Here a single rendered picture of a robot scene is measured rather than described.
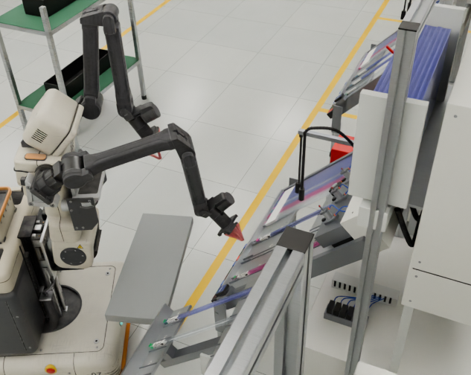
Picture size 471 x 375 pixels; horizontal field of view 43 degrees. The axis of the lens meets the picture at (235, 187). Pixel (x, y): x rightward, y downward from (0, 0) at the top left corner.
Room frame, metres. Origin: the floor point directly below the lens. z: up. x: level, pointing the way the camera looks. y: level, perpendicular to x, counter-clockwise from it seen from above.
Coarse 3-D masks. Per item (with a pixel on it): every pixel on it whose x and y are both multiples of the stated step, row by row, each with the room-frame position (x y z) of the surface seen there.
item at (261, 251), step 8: (288, 216) 1.78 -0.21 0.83; (272, 224) 1.80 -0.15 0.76; (280, 224) 1.75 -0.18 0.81; (264, 232) 1.78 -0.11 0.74; (280, 232) 1.67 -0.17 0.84; (264, 240) 1.70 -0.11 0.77; (272, 240) 1.65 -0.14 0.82; (256, 248) 1.68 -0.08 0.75; (264, 248) 1.63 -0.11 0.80; (272, 248) 1.59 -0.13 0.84; (248, 256) 1.66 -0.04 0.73; (256, 256) 1.61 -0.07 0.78; (264, 256) 1.57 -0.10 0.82; (248, 264) 1.59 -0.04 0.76; (256, 264) 1.54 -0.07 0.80; (240, 272) 1.56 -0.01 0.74; (256, 272) 1.48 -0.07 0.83; (232, 280) 1.54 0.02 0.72; (240, 280) 1.50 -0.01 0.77; (248, 280) 1.46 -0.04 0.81
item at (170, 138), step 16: (176, 128) 1.67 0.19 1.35; (128, 144) 1.63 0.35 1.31; (144, 144) 1.62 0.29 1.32; (160, 144) 1.62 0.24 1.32; (176, 144) 1.62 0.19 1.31; (192, 144) 1.67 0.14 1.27; (96, 160) 1.60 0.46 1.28; (112, 160) 1.59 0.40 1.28; (128, 160) 1.61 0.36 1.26; (64, 176) 1.55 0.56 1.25; (80, 176) 1.55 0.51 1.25
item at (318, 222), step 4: (328, 196) 1.71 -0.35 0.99; (332, 196) 1.68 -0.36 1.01; (328, 200) 1.67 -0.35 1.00; (324, 204) 1.66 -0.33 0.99; (328, 204) 1.64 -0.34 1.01; (320, 216) 1.59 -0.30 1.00; (316, 220) 1.57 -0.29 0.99; (320, 220) 1.56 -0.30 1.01; (316, 224) 1.55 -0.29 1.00; (320, 224) 1.53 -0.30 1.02; (312, 228) 1.53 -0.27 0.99; (316, 228) 1.51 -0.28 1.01; (312, 232) 1.50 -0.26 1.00; (316, 232) 1.48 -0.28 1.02; (316, 248) 1.38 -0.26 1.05; (320, 248) 1.36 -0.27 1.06; (324, 248) 1.34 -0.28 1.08; (328, 248) 1.33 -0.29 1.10; (332, 248) 1.32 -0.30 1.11; (316, 252) 1.35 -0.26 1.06; (320, 252) 1.33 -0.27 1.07
